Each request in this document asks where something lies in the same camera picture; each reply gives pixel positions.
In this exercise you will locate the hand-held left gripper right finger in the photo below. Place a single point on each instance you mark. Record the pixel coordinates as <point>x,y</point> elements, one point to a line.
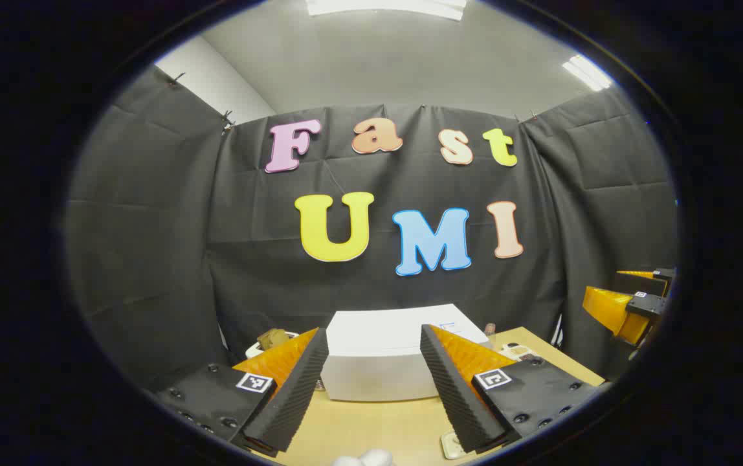
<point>452,388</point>

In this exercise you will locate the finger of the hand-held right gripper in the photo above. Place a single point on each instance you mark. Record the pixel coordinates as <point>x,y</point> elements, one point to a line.
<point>611,310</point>
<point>643,285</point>

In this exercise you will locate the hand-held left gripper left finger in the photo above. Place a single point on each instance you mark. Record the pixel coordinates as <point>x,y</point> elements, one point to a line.
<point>294,395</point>

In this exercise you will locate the white microwave oven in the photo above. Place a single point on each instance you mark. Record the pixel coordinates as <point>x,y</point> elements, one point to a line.
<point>378,349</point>

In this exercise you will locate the pale green square plate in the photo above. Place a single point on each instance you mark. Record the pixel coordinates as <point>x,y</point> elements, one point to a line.
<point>450,445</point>

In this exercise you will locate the white toaster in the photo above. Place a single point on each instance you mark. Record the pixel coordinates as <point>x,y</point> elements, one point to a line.
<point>254,351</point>

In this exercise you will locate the brown toast slice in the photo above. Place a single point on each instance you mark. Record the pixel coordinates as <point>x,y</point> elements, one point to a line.
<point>273,338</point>

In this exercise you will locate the clear bottle red label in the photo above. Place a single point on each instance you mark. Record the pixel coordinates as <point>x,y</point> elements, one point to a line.
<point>490,333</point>

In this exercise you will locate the white divided bean dish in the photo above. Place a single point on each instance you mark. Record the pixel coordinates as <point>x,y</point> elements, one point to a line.
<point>517,353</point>

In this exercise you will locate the small ceiling light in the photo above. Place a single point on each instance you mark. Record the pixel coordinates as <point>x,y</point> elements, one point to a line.
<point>588,72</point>

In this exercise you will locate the long ceiling light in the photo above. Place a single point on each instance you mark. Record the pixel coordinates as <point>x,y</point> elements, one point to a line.
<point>384,6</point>

